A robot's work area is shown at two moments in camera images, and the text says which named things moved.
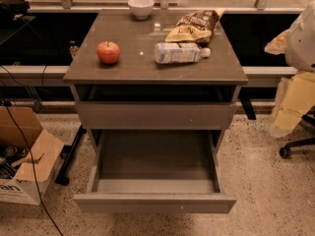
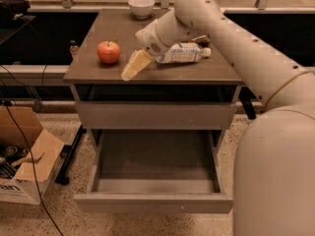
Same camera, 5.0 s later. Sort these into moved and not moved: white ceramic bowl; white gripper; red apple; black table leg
Moved: white gripper
Not moved: white ceramic bowl; red apple; black table leg
